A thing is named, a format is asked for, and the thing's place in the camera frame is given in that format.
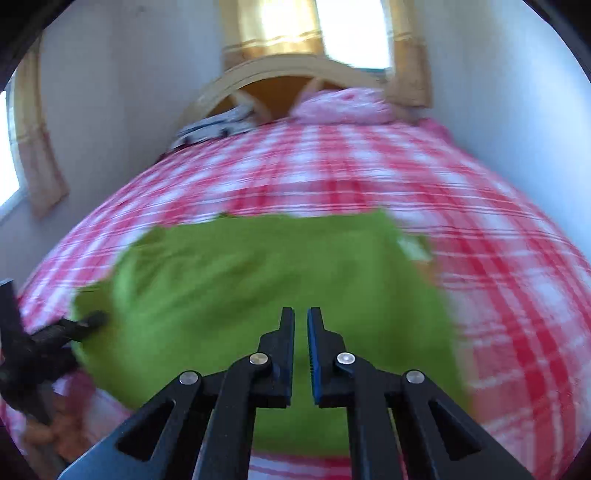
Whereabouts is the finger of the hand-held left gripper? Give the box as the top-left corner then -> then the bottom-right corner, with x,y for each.
44,311 -> 110,343

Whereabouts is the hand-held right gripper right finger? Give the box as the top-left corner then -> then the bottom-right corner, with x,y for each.
307,306 -> 535,480

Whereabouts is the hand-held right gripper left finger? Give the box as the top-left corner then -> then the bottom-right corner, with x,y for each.
58,307 -> 295,480

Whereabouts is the green orange striped knit sweater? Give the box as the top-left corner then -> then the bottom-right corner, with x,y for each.
73,209 -> 468,459

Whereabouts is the person's left hand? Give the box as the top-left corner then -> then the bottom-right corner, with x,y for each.
23,394 -> 95,464

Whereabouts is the side window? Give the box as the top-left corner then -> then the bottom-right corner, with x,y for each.
0,88 -> 23,220

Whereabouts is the yellow curtain with side window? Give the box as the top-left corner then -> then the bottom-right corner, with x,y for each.
13,48 -> 71,219

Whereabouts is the bed with red plaid sheet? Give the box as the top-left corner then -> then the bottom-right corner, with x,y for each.
0,115 -> 588,480

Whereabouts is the white blue printed pillow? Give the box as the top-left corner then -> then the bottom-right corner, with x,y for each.
172,105 -> 256,149

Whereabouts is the pink crumpled blanket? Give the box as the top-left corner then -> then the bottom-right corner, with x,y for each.
293,88 -> 398,125

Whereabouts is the pink cloth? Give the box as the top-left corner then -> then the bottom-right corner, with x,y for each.
418,117 -> 455,141

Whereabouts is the cream and orange wooden headboard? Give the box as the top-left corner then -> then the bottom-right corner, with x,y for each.
178,54 -> 393,134

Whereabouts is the yellow patterned narrow curtain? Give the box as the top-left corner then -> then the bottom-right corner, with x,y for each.
385,0 -> 433,121

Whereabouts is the window behind headboard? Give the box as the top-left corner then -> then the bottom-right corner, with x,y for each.
315,0 -> 394,71

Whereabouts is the yellow curtain above headboard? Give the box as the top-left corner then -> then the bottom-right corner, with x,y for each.
220,0 -> 329,70

